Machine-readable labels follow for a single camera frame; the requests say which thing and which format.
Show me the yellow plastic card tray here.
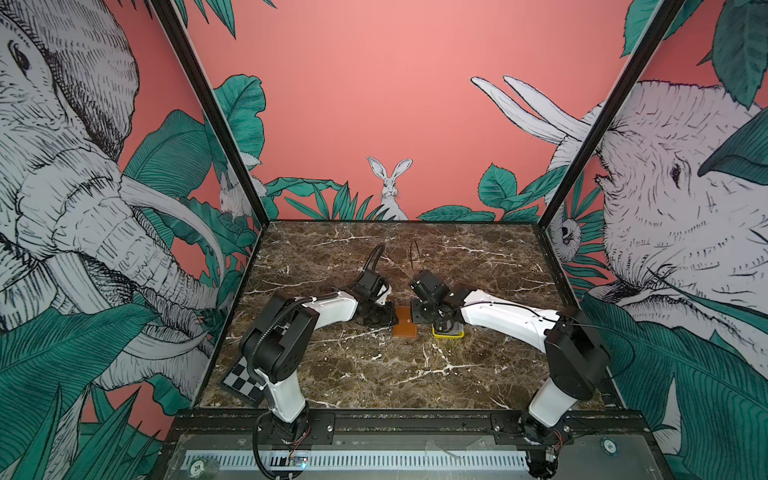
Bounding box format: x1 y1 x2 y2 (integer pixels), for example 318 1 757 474
432 322 465 339

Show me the brown leather card holder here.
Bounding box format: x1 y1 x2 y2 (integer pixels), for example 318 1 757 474
392 306 418 339

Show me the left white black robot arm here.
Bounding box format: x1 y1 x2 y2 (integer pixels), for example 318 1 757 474
240 270 396 425

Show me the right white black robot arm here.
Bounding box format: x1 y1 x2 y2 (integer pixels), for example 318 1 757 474
410 270 611 435

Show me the checkerboard calibration tag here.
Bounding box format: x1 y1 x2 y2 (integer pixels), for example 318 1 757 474
219 357 265 408

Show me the white slotted cable duct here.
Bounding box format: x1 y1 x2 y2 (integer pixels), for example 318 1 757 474
180 450 528 476

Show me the black front mounting rail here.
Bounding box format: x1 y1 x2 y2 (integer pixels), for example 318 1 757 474
166 408 655 447

